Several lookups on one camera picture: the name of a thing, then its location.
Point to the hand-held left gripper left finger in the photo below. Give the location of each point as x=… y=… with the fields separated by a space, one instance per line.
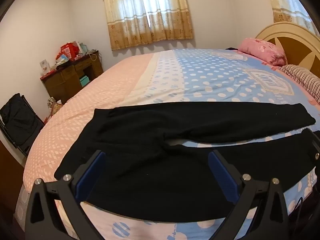
x=91 y=175

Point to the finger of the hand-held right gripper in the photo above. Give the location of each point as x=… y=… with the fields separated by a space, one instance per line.
x=311 y=147

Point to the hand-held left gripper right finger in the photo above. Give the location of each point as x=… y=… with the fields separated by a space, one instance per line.
x=221 y=173

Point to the black pants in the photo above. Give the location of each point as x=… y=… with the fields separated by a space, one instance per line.
x=150 y=135

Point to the striped pillow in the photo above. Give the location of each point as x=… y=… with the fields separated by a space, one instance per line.
x=305 y=80

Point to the patterned gift bag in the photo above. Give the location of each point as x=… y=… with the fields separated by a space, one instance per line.
x=55 y=107

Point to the black folding chair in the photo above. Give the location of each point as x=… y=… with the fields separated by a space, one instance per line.
x=20 y=120

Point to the teal box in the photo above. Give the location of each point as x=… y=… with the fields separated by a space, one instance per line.
x=84 y=80

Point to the bed with polka-dot cover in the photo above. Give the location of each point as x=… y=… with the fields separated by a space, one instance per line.
x=200 y=80

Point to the brown wooden desk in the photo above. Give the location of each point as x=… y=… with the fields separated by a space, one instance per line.
x=67 y=77

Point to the cream and brown headboard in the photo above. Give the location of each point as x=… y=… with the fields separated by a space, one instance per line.
x=292 y=42

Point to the pink pillow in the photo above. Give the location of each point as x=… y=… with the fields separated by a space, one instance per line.
x=262 y=50

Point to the red gift bags clutter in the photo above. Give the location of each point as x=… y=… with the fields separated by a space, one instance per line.
x=71 y=50

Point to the beige floral window curtain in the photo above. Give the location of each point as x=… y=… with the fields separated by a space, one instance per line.
x=282 y=10
x=130 y=25

